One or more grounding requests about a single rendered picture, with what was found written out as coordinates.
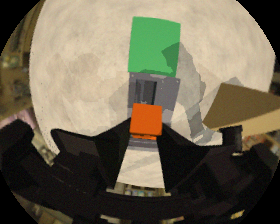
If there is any orange l-shaped part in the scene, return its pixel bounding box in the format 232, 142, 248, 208
129, 103, 163, 140

